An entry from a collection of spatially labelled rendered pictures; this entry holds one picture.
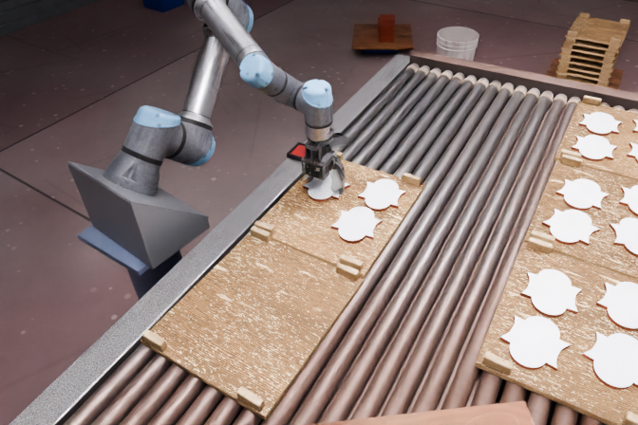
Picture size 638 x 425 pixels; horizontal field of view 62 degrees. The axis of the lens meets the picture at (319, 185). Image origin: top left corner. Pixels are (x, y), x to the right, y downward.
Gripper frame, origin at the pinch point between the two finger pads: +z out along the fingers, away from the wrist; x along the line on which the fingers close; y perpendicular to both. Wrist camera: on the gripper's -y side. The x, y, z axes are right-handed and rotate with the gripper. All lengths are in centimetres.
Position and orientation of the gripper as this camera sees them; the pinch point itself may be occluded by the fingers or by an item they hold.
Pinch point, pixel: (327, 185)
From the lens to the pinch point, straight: 158.2
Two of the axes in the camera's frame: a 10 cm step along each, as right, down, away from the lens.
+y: -5.0, 5.8, -6.4
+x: 8.6, 3.0, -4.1
